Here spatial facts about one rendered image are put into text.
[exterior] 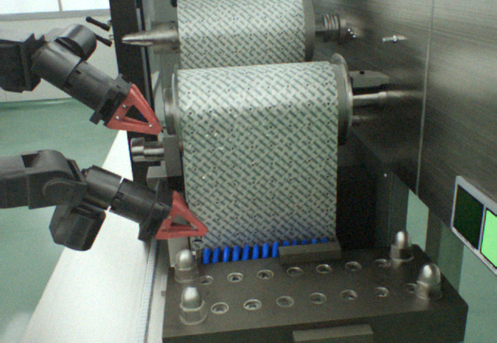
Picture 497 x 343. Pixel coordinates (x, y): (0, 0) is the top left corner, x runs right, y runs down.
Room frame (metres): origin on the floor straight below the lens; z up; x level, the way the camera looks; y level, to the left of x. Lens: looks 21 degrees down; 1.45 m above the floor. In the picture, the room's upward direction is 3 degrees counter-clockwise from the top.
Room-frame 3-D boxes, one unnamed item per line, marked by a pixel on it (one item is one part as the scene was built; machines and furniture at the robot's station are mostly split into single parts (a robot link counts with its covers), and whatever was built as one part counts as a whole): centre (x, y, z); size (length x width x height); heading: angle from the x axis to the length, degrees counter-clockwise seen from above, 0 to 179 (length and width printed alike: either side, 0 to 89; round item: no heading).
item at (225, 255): (0.70, -0.03, 1.03); 0.21 x 0.04 x 0.03; 95
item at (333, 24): (1.04, -0.17, 1.33); 0.07 x 0.07 x 0.07; 5
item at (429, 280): (0.57, -0.24, 1.05); 0.04 x 0.04 x 0.04
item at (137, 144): (0.80, 0.18, 1.18); 0.04 x 0.02 x 0.04; 5
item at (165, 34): (1.02, 0.15, 1.33); 0.06 x 0.06 x 0.06; 5
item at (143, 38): (1.01, 0.21, 1.33); 0.06 x 0.03 x 0.03; 95
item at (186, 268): (0.64, 0.10, 1.05); 0.04 x 0.04 x 0.04
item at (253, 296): (0.60, -0.07, 1.00); 0.40 x 0.16 x 0.06; 95
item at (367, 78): (0.79, -0.19, 1.28); 0.06 x 0.05 x 0.02; 95
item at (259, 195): (0.72, -0.02, 1.11); 0.23 x 0.01 x 0.18; 95
